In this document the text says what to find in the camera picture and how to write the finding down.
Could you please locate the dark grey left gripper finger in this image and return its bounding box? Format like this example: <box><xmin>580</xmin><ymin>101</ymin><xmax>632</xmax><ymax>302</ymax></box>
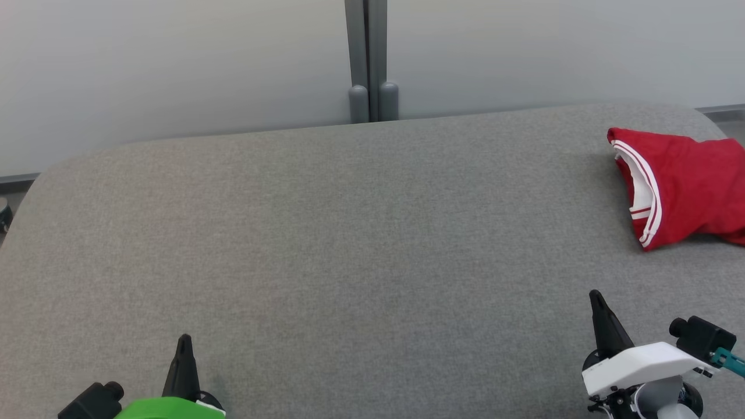
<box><xmin>162</xmin><ymin>333</ymin><xmax>202</xmax><ymax>402</ymax></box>

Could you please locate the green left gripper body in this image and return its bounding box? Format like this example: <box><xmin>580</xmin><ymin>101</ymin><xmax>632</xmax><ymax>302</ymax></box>
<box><xmin>115</xmin><ymin>396</ymin><xmax>226</xmax><ymax>419</ymax></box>

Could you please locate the grey partition bottom rail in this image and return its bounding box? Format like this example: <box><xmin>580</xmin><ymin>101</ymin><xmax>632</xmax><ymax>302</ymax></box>
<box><xmin>0</xmin><ymin>172</ymin><xmax>41</xmax><ymax>188</ymax></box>

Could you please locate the red jersey with black lettering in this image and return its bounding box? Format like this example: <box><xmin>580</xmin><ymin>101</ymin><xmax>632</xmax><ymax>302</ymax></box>
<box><xmin>606</xmin><ymin>127</ymin><xmax>745</xmax><ymax>252</ymax></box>

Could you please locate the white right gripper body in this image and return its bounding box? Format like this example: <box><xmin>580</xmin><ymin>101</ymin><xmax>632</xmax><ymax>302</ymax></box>
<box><xmin>581</xmin><ymin>341</ymin><xmax>718</xmax><ymax>402</ymax></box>

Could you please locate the black round right gripper motor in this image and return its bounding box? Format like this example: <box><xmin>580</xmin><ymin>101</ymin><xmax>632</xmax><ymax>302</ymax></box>
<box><xmin>678</xmin><ymin>382</ymin><xmax>705</xmax><ymax>418</ymax></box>

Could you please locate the teal right camera connector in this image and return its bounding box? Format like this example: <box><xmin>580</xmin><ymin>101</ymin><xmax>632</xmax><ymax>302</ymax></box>
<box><xmin>709</xmin><ymin>347</ymin><xmax>745</xmax><ymax>376</ymax></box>

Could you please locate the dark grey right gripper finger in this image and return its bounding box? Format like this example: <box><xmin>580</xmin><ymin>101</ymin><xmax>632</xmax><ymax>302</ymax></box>
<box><xmin>588</xmin><ymin>289</ymin><xmax>636</xmax><ymax>360</ymax></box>

